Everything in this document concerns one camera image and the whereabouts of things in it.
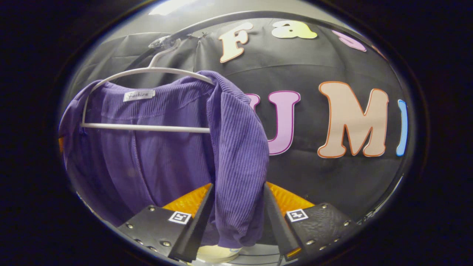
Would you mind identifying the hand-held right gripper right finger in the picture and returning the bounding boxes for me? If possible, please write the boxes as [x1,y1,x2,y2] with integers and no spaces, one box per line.
[262,181,362,262]

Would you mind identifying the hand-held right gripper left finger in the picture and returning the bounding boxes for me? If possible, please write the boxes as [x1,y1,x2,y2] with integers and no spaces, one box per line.
[116,183,215,263]

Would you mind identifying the purple ribbed shirt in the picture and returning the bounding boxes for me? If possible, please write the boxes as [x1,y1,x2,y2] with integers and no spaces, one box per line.
[58,70,270,249]

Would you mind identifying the white clothes hanger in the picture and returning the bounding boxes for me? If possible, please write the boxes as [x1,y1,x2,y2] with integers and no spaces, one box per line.
[81,37,215,133]

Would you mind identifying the black clothes rack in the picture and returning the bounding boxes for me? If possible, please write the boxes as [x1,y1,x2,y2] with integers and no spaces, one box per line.
[148,10,340,50]

